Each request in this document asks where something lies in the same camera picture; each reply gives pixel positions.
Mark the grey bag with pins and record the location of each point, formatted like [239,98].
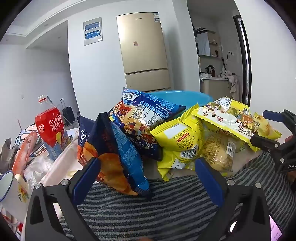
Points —
[5,155]

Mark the wall mirror cabinet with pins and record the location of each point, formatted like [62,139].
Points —
[203,44]

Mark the yellow potato chips packet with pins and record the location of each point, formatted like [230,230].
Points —
[266,127]

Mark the yellow cartoon print snack packet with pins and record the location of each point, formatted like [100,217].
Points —
[227,118]

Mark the black framed sliding door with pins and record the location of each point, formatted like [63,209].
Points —
[246,58]

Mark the wall electrical panel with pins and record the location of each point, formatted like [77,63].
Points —
[92,32]

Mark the grey striped cloth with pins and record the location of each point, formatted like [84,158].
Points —
[148,208]

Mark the blue plastic basin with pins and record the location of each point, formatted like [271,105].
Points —
[185,99]

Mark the hanging towel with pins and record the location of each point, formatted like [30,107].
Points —
[234,87]

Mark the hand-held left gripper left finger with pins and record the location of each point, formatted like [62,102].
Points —
[86,179]

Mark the dark blue chips bag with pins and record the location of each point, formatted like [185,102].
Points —
[86,139]
[122,153]

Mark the blue snack packet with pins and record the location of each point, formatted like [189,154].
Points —
[150,109]

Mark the red drink bottle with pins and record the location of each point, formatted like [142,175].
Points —
[52,129]

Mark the smartphone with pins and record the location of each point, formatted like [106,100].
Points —
[275,229]

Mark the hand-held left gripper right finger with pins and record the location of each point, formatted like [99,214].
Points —
[209,183]

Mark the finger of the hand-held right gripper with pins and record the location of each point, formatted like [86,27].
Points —
[263,141]
[272,115]

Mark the beige vanity cabinet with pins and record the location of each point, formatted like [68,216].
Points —
[215,89]

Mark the gold refrigerator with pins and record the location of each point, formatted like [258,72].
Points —
[144,53]

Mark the white plastic bag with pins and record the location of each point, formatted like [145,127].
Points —
[37,171]

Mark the dark flame print snack packet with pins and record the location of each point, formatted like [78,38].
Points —
[138,139]

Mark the white enamel mug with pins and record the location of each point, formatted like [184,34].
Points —
[12,197]

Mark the plain yellow snack packet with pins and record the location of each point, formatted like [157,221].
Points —
[178,162]
[178,134]

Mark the dark suitcase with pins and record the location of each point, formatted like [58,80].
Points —
[68,114]

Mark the orange snack packet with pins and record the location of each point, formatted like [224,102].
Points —
[25,150]

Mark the clear bread packet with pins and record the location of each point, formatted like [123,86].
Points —
[218,150]

